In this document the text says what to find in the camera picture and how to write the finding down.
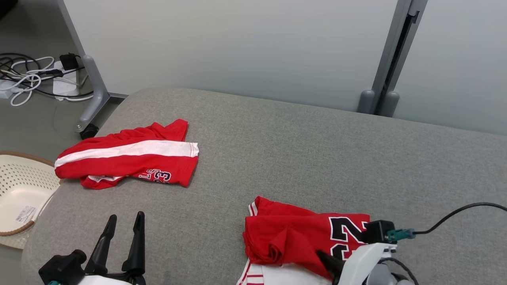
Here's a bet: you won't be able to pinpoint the grey partition post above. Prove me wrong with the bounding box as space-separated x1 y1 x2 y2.
372 0 429 117

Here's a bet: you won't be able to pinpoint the black caster wheel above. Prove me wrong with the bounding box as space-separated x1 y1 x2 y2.
79 123 99 140

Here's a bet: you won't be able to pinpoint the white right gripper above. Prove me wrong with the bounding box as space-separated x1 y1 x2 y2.
316 243 396 285

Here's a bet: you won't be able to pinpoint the grey rounded post foot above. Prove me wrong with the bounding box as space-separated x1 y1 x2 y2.
381 91 400 118
357 89 375 114

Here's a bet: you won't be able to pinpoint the white power strip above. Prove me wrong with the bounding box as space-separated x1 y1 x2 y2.
51 59 80 101

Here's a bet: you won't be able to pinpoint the teal right camera connector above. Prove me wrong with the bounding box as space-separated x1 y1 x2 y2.
386 228 416 243

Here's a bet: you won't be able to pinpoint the grey partition support leg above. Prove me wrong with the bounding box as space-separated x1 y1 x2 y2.
57 0 129 133

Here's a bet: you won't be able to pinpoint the black power adapter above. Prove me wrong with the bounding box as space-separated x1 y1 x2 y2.
59 53 82 72

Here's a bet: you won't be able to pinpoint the black right camera cable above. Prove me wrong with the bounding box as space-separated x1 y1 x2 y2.
414 202 507 235

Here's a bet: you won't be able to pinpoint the black floor cable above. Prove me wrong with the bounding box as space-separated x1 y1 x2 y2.
0 53 94 99

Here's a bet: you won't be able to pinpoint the red white jersey shirt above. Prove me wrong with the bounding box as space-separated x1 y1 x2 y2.
236 196 371 285

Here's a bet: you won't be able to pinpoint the white looped cable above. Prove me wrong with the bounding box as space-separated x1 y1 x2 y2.
10 56 56 106

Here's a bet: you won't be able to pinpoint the cream perforated laundry basket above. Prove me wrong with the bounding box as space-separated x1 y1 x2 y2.
0 150 62 250

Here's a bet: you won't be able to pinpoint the red white striped shorts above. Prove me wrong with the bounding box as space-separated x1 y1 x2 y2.
54 119 199 190

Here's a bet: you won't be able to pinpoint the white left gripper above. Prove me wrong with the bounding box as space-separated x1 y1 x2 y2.
77 212 147 285

